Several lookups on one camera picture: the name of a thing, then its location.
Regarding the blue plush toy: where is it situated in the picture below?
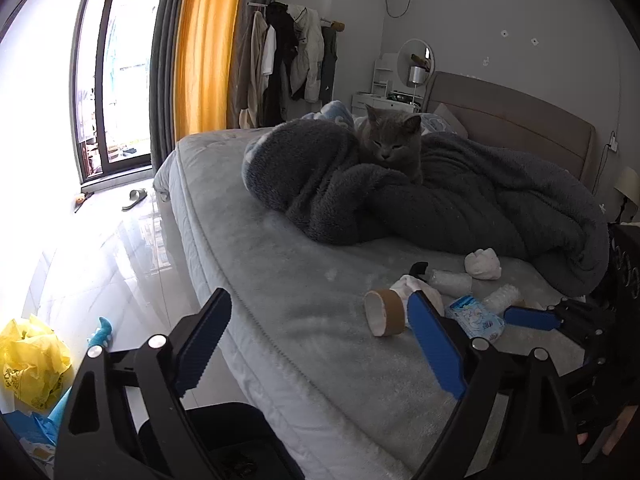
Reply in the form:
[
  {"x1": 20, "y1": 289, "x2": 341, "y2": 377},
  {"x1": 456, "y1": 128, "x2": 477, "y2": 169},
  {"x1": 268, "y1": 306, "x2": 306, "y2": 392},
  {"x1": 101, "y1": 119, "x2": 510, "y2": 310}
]
[{"x1": 49, "y1": 316, "x2": 113, "y2": 427}]

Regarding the round vanity mirror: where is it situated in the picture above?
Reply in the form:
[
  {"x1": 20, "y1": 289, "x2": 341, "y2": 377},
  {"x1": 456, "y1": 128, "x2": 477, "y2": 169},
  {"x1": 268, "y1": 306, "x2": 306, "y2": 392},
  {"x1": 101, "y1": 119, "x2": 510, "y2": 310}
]
[{"x1": 396, "y1": 39, "x2": 435, "y2": 87}]

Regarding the white dressing table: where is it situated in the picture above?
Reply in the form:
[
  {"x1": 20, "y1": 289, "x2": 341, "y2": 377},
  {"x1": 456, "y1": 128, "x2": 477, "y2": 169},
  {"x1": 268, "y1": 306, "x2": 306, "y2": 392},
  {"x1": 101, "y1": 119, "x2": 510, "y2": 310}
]
[{"x1": 350, "y1": 53, "x2": 424, "y2": 117}]

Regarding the small white tissue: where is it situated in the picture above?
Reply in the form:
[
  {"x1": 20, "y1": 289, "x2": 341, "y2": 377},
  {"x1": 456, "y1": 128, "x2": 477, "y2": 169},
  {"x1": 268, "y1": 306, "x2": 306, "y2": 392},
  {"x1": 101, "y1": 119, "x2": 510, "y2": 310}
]
[{"x1": 464, "y1": 248, "x2": 502, "y2": 281}]

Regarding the grey curtain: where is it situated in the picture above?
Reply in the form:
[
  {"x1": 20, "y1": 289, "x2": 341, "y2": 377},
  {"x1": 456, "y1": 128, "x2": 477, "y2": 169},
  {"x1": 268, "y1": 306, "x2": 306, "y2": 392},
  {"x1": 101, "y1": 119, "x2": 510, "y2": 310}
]
[{"x1": 149, "y1": 0, "x2": 183, "y2": 172}]

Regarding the grey cat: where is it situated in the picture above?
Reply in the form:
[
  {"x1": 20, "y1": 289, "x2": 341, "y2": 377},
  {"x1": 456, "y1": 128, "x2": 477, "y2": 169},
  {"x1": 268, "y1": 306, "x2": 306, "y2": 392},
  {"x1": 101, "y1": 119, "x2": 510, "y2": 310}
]
[{"x1": 355, "y1": 105, "x2": 423, "y2": 184}]

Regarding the yellow plastic bag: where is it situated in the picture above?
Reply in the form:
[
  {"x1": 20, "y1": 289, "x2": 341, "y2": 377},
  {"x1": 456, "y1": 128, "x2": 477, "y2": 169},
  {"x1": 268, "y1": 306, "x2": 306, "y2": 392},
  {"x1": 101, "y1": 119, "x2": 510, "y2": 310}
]
[{"x1": 1, "y1": 315, "x2": 72, "y2": 411}]

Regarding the blue tissue package on floor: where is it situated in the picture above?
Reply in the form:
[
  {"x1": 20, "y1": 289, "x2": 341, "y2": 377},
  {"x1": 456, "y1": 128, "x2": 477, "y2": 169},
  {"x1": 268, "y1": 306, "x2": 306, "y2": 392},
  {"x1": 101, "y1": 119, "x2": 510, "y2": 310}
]
[{"x1": 3, "y1": 411, "x2": 58, "y2": 466}]

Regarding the dark grey fleece blanket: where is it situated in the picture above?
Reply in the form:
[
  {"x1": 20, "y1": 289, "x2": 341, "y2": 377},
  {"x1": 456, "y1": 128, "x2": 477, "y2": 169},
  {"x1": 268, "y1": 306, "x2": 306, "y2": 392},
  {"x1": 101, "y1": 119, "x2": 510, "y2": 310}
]
[{"x1": 242, "y1": 119, "x2": 608, "y2": 297}]

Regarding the bubble wrap roll lower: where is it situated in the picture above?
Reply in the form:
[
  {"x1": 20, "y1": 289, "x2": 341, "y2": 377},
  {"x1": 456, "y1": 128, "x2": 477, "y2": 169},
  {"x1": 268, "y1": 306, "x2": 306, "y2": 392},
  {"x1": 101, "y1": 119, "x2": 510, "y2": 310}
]
[{"x1": 482, "y1": 284, "x2": 522, "y2": 315}]

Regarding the slipper on floor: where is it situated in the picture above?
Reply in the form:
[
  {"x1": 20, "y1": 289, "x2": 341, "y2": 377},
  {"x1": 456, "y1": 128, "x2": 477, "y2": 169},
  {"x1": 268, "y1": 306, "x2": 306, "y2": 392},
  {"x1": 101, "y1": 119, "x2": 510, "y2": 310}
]
[{"x1": 122, "y1": 188, "x2": 148, "y2": 211}]

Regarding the hanging clothes rack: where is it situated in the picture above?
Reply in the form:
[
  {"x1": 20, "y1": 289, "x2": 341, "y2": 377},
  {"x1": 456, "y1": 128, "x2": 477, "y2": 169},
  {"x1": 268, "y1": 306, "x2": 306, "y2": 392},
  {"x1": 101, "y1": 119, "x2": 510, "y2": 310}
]
[{"x1": 238, "y1": 1, "x2": 345, "y2": 129}]

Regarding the person's right hand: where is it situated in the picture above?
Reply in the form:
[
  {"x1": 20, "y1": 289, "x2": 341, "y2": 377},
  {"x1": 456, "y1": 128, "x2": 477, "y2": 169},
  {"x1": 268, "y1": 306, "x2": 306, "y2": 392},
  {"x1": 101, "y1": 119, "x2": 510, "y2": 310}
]
[{"x1": 577, "y1": 405, "x2": 639, "y2": 467}]

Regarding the orange curtain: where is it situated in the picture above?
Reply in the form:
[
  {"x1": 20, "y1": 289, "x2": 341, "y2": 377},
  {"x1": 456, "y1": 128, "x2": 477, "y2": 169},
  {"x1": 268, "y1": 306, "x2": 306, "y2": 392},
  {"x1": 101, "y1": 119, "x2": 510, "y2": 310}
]
[{"x1": 174, "y1": 0, "x2": 240, "y2": 140}]

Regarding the brown bed headboard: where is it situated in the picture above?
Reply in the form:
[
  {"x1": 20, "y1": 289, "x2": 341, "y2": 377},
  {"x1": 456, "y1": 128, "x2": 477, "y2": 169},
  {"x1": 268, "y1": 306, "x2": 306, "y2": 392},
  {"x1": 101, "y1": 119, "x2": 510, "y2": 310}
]
[{"x1": 424, "y1": 72, "x2": 597, "y2": 188}]

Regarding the window frame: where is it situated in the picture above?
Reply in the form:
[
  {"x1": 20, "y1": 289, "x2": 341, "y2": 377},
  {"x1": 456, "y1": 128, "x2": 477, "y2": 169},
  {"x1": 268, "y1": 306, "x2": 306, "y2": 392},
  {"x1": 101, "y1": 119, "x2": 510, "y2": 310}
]
[{"x1": 70, "y1": 0, "x2": 160, "y2": 186}]

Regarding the black trash bin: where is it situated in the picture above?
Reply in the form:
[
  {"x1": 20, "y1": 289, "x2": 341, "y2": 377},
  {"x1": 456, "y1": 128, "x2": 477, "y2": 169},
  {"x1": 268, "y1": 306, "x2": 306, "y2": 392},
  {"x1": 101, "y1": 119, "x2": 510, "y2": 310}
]
[{"x1": 118, "y1": 396, "x2": 304, "y2": 479}]

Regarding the large white crumpled tissue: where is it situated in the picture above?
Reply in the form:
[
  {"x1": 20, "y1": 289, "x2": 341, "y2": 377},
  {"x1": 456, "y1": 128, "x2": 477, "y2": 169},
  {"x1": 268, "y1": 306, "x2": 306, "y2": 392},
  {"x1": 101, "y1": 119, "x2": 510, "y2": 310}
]
[{"x1": 390, "y1": 274, "x2": 445, "y2": 328}]

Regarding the brown tape roll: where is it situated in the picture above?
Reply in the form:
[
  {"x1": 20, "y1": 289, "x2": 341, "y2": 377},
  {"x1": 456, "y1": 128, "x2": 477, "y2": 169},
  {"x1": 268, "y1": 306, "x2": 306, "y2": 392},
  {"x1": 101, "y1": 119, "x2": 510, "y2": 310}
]
[{"x1": 363, "y1": 289, "x2": 406, "y2": 337}]

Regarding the small black curved piece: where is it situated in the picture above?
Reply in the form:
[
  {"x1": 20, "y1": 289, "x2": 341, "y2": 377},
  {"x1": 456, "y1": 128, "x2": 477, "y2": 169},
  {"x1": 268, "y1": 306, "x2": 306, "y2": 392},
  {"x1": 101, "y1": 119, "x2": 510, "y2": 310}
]
[{"x1": 409, "y1": 261, "x2": 428, "y2": 278}]

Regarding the blue white tissue pack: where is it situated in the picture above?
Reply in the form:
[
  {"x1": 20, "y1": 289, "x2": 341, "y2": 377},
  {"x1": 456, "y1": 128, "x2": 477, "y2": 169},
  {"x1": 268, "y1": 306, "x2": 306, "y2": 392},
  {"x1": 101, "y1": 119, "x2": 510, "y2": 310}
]
[{"x1": 445, "y1": 296, "x2": 504, "y2": 342}]

